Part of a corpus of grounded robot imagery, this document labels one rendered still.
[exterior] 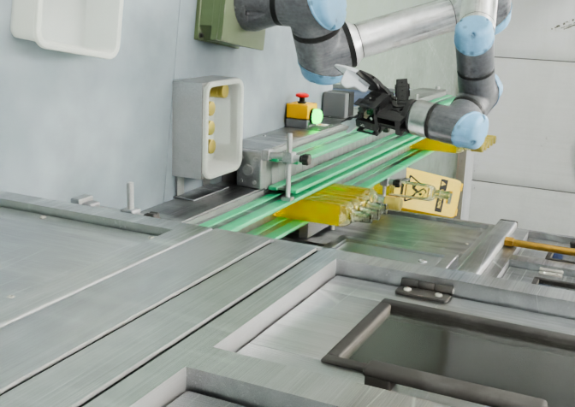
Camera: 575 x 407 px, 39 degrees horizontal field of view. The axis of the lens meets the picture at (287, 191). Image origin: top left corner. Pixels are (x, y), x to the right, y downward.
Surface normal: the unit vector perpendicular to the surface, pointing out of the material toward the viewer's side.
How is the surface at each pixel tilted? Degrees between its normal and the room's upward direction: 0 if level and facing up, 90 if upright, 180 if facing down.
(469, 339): 90
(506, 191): 90
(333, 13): 8
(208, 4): 90
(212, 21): 90
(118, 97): 0
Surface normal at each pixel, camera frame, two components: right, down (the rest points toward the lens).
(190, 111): -0.43, 0.20
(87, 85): 0.90, 0.14
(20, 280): 0.04, -0.97
